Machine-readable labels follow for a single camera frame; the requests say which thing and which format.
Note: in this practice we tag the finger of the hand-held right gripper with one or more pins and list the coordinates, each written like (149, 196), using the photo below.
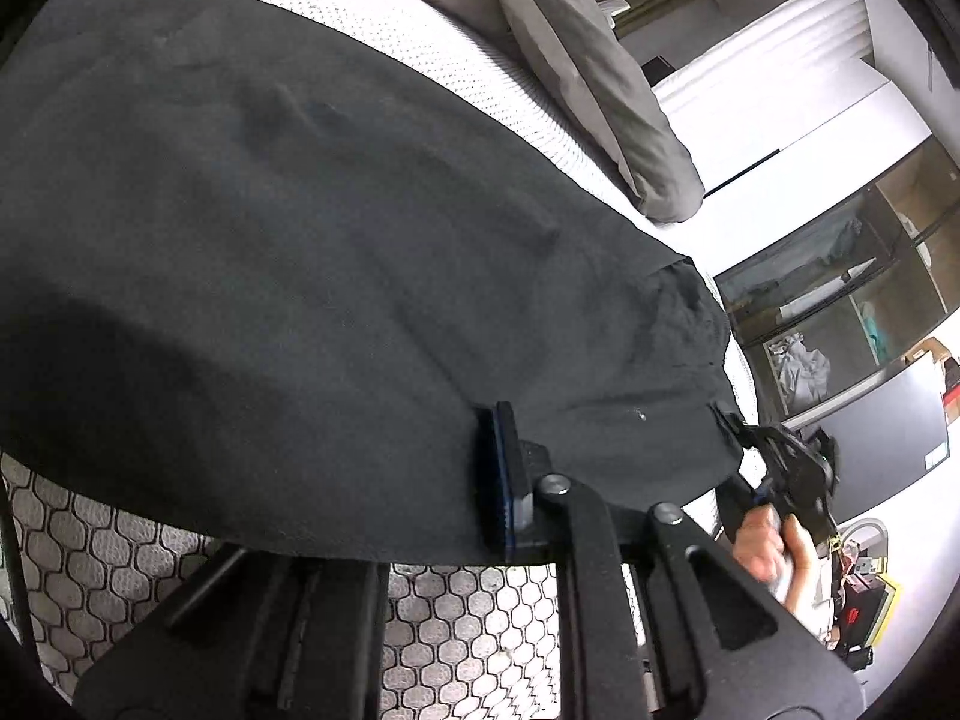
(765, 439)

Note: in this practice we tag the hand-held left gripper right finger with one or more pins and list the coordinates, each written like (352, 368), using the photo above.
(499, 480)

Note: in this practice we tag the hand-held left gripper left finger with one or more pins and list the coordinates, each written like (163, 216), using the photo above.
(262, 630)

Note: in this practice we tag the black pants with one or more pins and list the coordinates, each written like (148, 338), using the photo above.
(300, 277)

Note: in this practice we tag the person's right hand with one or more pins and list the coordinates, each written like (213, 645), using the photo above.
(765, 547)

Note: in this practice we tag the pale clothes pile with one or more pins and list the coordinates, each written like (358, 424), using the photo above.
(799, 371)

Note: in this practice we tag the black monitor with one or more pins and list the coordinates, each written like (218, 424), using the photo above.
(885, 442)

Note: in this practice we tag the black yellow case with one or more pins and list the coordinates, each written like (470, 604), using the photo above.
(862, 615)

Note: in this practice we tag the teal cloth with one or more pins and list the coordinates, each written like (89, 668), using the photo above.
(877, 330)

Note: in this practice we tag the dark open wardrobe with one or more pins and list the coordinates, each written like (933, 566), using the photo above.
(810, 255)

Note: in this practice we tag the white curtain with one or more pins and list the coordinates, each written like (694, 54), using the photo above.
(750, 105)

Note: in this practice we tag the grey duvet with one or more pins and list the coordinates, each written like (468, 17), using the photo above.
(600, 105)

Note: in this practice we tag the white patterned mattress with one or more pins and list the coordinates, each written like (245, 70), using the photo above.
(465, 52)

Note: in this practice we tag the white office chair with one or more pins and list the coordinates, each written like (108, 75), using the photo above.
(613, 7)

